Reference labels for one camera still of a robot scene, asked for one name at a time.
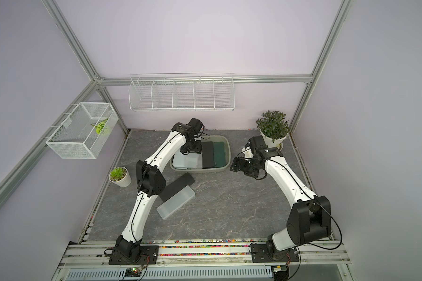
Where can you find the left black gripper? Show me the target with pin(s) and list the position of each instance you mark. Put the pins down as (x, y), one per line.
(197, 150)

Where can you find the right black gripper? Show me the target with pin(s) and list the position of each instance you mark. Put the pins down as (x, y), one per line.
(241, 166)

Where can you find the frosted clear pencil case front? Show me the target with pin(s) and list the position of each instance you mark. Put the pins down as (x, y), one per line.
(195, 160)

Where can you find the frosted clear pencil case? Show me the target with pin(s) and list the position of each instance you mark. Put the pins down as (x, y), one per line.
(195, 160)
(177, 201)

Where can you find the black pencil case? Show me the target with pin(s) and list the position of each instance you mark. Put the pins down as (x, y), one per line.
(176, 186)
(208, 155)

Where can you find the dark green pencil case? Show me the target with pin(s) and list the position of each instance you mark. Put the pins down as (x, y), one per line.
(219, 154)

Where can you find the grey-green plastic storage box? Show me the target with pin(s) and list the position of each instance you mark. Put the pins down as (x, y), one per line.
(213, 138)

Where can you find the pale blue pencil case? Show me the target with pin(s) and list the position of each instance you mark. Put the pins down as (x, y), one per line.
(180, 161)

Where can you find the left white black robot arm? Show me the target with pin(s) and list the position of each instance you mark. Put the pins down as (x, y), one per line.
(151, 183)

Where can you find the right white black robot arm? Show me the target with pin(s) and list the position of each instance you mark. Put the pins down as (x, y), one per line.
(310, 215)

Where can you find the frosted clear pencil case middle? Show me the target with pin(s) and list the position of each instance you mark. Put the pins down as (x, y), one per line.
(177, 201)

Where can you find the large potted green plant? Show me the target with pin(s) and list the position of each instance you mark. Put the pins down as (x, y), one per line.
(274, 128)

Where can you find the small potted succulent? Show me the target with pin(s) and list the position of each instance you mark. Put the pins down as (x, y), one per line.
(120, 176)

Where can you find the green leaf toy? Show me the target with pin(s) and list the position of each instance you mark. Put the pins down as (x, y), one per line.
(101, 127)

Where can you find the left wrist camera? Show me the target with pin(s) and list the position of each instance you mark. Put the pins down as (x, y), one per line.
(196, 125)

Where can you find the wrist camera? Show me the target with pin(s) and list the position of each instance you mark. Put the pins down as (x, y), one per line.
(257, 143)
(196, 125)

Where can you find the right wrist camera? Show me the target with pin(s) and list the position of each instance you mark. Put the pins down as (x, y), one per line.
(257, 143)

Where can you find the white wire wall shelf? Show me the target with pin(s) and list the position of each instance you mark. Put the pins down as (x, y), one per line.
(182, 92)

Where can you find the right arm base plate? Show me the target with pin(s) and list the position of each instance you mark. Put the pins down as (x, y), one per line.
(265, 253)

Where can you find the white mesh wall basket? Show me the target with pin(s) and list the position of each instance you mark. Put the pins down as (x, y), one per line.
(75, 138)

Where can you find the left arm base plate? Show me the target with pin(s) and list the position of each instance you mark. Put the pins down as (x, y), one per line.
(140, 255)

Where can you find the aluminium rail front frame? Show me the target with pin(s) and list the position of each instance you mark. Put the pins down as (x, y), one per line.
(207, 260)

